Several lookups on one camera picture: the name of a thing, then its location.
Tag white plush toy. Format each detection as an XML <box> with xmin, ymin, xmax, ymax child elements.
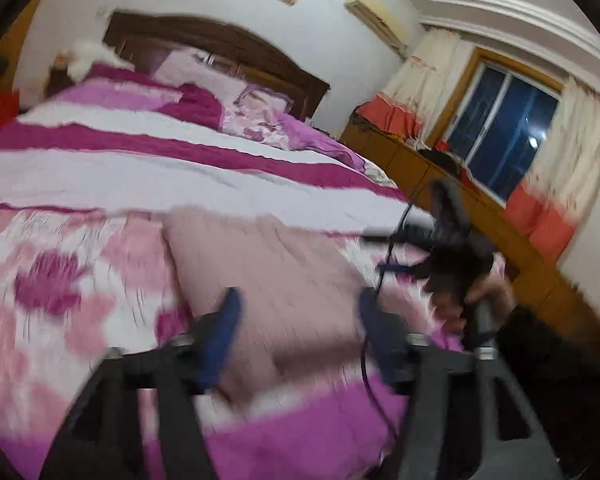
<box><xmin>62</xmin><ymin>40</ymin><xmax>133</xmax><ymax>81</ymax></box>

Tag person's right forearm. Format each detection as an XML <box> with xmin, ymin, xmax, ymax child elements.
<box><xmin>495</xmin><ymin>305</ymin><xmax>600</xmax><ymax>480</ymax></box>

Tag dark wooden headboard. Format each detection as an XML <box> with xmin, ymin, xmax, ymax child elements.
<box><xmin>102</xmin><ymin>10</ymin><xmax>331</xmax><ymax>121</ymax></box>

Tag black bag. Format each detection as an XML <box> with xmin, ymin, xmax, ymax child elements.
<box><xmin>415</xmin><ymin>147</ymin><xmax>463</xmax><ymax>171</ymax></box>

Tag pink small garment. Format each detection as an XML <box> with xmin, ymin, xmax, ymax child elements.
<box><xmin>162</xmin><ymin>205</ymin><xmax>381</xmax><ymax>403</ymax></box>

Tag floral pink bedspread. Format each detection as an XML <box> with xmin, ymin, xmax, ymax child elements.
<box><xmin>0</xmin><ymin>62</ymin><xmax>466</xmax><ymax>480</ymax></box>

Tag black cable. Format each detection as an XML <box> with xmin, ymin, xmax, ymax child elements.
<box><xmin>360</xmin><ymin>202</ymin><xmax>416</xmax><ymax>480</ymax></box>

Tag person's right hand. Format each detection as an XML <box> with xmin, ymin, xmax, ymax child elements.
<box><xmin>432</xmin><ymin>272</ymin><xmax>518</xmax><ymax>336</ymax></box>

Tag long wooden cabinet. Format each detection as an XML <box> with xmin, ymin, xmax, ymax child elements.
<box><xmin>340</xmin><ymin>110</ymin><xmax>600</xmax><ymax>341</ymax></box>

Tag pale pink pillow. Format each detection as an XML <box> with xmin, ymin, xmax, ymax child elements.
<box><xmin>152</xmin><ymin>50</ymin><xmax>251</xmax><ymax>91</ymax></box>

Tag red object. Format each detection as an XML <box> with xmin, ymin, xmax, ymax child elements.
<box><xmin>0</xmin><ymin>89</ymin><xmax>21</xmax><ymax>128</ymax></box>

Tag window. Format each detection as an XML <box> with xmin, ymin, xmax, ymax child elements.
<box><xmin>442</xmin><ymin>47</ymin><xmax>566</xmax><ymax>206</ymax></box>

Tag floral pillow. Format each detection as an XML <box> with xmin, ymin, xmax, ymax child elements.
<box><xmin>222</xmin><ymin>84</ymin><xmax>301</xmax><ymax>148</ymax></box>

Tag wooden door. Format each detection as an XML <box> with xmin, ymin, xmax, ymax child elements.
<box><xmin>0</xmin><ymin>0</ymin><xmax>46</xmax><ymax>131</ymax></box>

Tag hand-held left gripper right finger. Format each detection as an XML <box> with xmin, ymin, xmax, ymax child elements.
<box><xmin>357</xmin><ymin>290</ymin><xmax>563</xmax><ymax>480</ymax></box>

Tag purple pillow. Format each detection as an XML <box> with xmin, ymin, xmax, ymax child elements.
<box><xmin>275</xmin><ymin>110</ymin><xmax>368</xmax><ymax>171</ymax></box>

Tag wall air conditioner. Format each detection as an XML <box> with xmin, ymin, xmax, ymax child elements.
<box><xmin>344</xmin><ymin>0</ymin><xmax>411</xmax><ymax>56</ymax></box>

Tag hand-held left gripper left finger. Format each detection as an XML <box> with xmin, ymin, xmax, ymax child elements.
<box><xmin>40</xmin><ymin>287</ymin><xmax>243</xmax><ymax>480</ymax></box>

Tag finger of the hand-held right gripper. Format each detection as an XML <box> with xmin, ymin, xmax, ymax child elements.
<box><xmin>377</xmin><ymin>259</ymin><xmax>433</xmax><ymax>279</ymax></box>
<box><xmin>362</xmin><ymin>230</ymin><xmax>431</xmax><ymax>243</ymax></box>

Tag cream and orange curtain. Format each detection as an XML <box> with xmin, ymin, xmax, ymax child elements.
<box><xmin>502</xmin><ymin>75</ymin><xmax>600</xmax><ymax>263</ymax></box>
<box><xmin>357</xmin><ymin>27</ymin><xmax>476</xmax><ymax>146</ymax></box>

